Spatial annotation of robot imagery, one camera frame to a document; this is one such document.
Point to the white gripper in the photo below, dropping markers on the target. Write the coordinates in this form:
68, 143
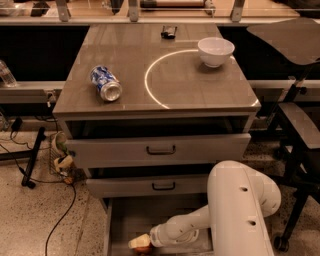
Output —
157, 236

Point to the red apple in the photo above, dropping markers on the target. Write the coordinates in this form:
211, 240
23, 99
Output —
143, 251

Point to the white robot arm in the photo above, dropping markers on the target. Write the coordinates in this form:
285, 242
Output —
239, 200

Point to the bottom grey drawer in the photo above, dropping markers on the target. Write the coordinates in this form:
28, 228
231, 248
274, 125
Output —
131, 217

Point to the grey drawer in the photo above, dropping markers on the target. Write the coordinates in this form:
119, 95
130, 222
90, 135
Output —
157, 151
147, 186
131, 217

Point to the middle grey drawer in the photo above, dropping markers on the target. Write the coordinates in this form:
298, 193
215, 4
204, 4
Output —
147, 186

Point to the top grey drawer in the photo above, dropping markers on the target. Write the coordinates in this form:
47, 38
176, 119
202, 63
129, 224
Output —
157, 151

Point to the grey drawer cabinet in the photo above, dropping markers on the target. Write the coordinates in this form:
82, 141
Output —
166, 91

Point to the black stand leg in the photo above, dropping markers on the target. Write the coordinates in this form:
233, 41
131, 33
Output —
30, 155

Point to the blue white soda can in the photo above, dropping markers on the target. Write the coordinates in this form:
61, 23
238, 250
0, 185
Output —
107, 85

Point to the black office chair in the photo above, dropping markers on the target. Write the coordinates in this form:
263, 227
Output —
298, 40

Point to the white ceramic bowl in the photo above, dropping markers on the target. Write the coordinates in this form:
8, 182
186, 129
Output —
215, 51

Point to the clear plastic bottle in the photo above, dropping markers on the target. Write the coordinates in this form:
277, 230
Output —
6, 75

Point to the wire basket with items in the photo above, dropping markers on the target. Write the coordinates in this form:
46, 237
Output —
63, 164

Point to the grey side shelf rail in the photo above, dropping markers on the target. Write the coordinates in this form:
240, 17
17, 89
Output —
31, 92

